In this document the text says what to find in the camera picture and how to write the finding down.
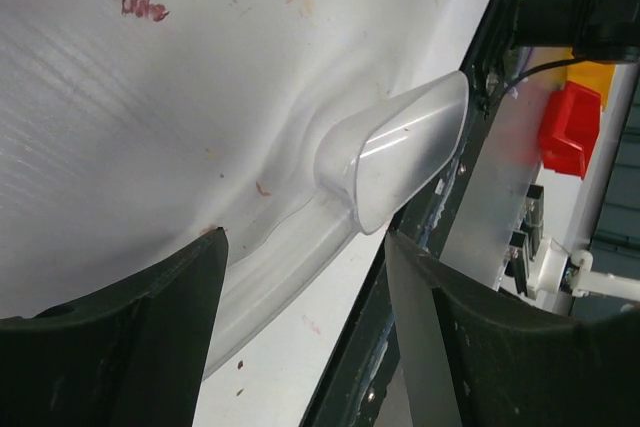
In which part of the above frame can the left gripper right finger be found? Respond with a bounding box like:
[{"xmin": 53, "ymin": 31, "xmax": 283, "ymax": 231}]
[{"xmin": 384, "ymin": 231, "xmax": 639, "ymax": 426}]

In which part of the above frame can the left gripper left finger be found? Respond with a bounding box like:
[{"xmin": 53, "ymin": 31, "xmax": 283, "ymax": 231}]
[{"xmin": 1, "ymin": 228, "xmax": 229, "ymax": 426}]

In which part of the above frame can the clear plastic scoop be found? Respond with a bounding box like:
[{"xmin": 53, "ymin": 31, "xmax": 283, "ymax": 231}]
[{"xmin": 204, "ymin": 71, "xmax": 469, "ymax": 376}]

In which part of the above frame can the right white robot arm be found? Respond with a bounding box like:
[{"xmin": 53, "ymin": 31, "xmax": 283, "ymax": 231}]
[{"xmin": 512, "ymin": 0, "xmax": 639, "ymax": 64}]

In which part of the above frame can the red plastic bin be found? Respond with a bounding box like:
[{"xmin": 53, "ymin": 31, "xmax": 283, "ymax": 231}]
[{"xmin": 537, "ymin": 81, "xmax": 601, "ymax": 180}]

